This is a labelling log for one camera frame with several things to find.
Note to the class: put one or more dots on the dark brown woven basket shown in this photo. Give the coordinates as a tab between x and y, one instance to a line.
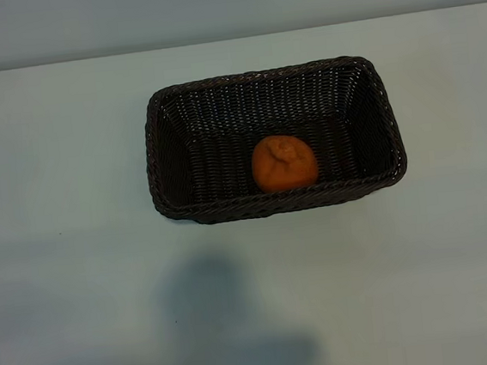
207	168

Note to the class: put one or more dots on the wrinkled orange fruit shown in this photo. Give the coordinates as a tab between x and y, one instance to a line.
285	165

